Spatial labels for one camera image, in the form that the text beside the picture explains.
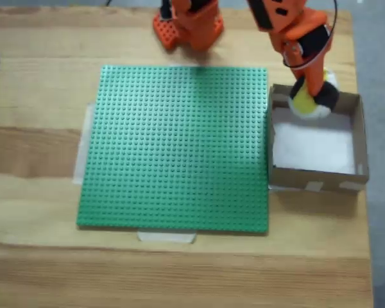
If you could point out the green studded baseplate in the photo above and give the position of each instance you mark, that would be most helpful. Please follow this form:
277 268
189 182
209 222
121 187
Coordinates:
173 150

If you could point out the black white yellow fabric ball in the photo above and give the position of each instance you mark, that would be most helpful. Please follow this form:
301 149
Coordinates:
304 104

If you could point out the wide translucent tape strip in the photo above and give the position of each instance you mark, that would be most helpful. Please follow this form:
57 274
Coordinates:
83 154

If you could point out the brown cardboard box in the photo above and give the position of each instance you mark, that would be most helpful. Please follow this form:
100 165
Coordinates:
295 181

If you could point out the white paper box liner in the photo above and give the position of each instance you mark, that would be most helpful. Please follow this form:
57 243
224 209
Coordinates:
314 147

